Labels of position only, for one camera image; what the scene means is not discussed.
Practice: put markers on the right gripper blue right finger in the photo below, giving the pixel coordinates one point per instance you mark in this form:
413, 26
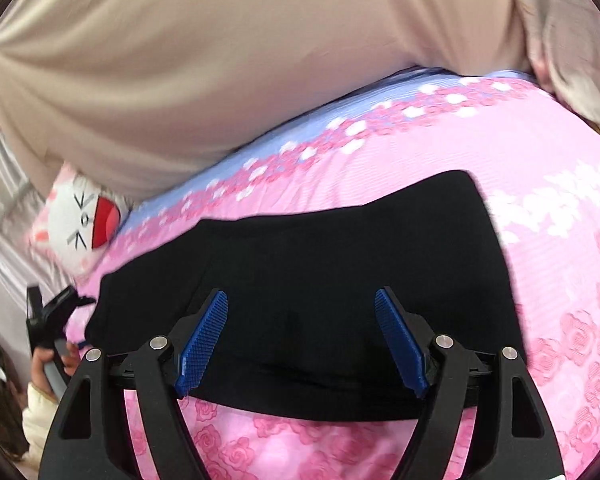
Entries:
513, 437

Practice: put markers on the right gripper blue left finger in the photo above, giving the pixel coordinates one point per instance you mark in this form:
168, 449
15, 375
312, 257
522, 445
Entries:
90, 436

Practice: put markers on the black pants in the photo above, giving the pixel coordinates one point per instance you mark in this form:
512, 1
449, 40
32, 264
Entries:
301, 338

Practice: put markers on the cream sleeve left forearm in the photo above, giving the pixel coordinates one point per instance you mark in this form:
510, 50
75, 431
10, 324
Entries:
37, 417

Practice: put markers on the white cartoon face pillow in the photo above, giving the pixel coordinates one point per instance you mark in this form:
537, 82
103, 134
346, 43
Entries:
78, 222

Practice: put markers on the silver satin curtain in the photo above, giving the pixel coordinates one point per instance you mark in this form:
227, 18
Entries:
20, 265

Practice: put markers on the beige quilt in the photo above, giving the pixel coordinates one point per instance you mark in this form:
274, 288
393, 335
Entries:
140, 95

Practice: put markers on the pink floral bed sheet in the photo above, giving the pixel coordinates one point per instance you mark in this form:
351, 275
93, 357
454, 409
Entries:
537, 165

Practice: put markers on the floral beige pillow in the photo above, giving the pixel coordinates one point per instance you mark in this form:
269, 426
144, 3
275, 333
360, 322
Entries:
563, 47

